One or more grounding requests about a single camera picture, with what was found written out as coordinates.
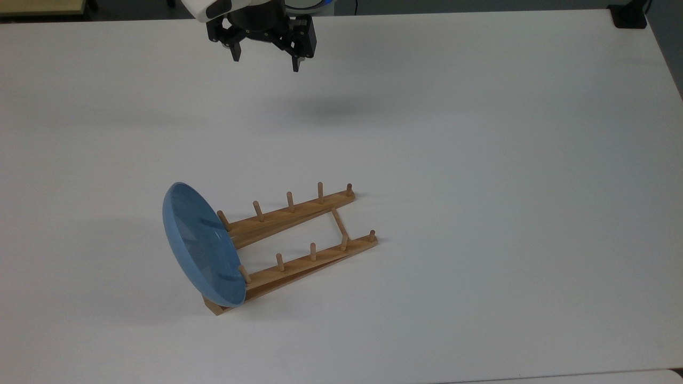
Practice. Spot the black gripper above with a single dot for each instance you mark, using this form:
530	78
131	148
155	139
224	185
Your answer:
267	29

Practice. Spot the blue plate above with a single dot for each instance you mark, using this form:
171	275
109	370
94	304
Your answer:
201	242

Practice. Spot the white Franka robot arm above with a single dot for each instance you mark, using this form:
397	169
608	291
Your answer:
205	8

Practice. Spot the wooden plate rack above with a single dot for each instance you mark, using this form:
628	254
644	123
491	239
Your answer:
299	208

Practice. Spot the light wooden furniture edge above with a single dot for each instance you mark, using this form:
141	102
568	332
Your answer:
40	6

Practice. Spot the black camera stand with clamp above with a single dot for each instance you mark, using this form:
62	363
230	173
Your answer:
628	16

